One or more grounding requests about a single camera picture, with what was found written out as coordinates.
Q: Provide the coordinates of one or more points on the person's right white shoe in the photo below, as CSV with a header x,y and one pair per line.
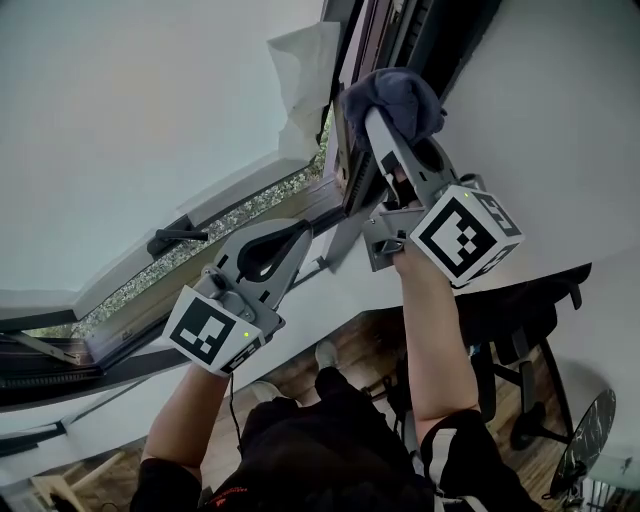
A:
x,y
327,354

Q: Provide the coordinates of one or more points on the dark blue cleaning cloth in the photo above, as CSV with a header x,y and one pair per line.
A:
x,y
395,100

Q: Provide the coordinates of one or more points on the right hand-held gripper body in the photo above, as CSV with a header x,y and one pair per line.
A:
x,y
460,235

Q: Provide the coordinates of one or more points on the light wooden table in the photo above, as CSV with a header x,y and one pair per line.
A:
x,y
75,480

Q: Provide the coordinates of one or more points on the round black marble table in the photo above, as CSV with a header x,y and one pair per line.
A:
x,y
585,440

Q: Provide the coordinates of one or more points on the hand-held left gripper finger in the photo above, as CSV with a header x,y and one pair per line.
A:
x,y
235,242
295,265

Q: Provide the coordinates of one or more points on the person's right forearm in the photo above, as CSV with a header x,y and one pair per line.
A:
x,y
435,350

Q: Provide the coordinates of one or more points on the person's right hand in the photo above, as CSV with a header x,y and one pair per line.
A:
x,y
401,176

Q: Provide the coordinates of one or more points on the black office chair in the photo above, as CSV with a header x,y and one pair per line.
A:
x,y
510,310

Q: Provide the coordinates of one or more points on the person's black t-shirt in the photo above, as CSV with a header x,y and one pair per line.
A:
x,y
325,475

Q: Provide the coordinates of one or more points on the dark window frame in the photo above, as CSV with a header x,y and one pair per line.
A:
x,y
150,317

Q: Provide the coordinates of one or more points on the person's left forearm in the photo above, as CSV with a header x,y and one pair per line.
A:
x,y
185,415

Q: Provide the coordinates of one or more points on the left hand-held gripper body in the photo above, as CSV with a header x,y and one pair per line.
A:
x,y
205,330

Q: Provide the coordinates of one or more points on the person's black trousers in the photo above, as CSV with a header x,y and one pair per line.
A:
x,y
330,400

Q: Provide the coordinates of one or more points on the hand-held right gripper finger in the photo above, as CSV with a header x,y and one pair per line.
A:
x,y
387,145
447,170

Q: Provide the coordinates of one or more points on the small metal striker plate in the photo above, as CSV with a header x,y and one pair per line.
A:
x,y
127,336

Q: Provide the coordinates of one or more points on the glass window sash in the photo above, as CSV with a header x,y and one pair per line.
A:
x,y
150,125

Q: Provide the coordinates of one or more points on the white crumpled sheet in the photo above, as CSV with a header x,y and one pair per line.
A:
x,y
305,75

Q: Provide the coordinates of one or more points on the flowering green hedge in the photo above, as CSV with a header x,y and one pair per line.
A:
x,y
260,200

